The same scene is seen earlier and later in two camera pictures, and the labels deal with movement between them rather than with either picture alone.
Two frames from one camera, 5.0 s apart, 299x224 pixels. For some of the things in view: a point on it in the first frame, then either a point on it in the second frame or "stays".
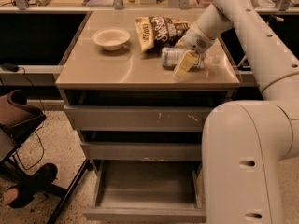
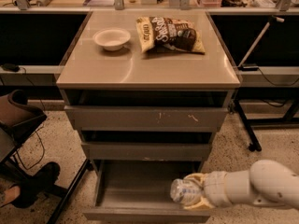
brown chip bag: (155, 33) stays
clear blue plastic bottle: (171, 57) to (185, 192)
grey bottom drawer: (148, 191) stays
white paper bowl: (111, 38) stays
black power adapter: (10, 66) stays
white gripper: (195, 38) to (214, 187)
